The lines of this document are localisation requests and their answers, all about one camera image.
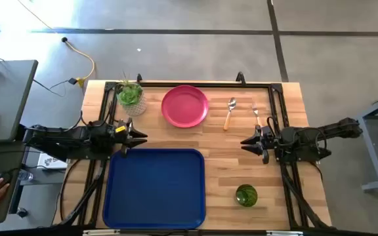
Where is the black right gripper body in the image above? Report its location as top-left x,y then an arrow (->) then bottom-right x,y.
257,117 -> 277,165

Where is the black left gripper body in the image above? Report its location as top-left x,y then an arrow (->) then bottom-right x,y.
109,117 -> 134,157

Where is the fork with beige handle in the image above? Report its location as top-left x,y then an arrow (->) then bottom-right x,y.
251,101 -> 263,127

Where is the spoon with beige handle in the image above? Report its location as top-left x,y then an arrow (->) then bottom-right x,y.
222,96 -> 238,131

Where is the green translucent cup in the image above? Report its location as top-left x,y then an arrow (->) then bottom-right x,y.
235,184 -> 259,208

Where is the blue plastic tray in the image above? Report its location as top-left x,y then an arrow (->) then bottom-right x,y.
102,147 -> 207,230

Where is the pink plastic plate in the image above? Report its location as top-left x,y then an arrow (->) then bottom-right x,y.
161,85 -> 209,128

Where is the potted green succulent plant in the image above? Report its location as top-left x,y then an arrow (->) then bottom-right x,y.
115,70 -> 147,117

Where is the white printed booklet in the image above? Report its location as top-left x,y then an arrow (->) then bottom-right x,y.
37,151 -> 69,170

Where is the clear water bottle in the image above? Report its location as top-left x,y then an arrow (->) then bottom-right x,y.
18,170 -> 34,182

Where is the grey metal stand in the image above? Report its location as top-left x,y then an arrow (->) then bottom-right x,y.
355,94 -> 378,193

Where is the grey desk top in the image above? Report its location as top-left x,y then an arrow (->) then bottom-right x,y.
0,60 -> 39,144

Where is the black aluminium table frame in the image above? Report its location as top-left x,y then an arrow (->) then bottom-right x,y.
59,80 -> 333,230

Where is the yellow floor cable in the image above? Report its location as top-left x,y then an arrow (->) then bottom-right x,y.
15,0 -> 96,88

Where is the black floor cable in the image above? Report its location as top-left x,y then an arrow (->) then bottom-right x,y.
32,77 -> 78,98

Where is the black front table rail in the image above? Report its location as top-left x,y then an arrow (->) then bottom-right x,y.
0,225 -> 378,236

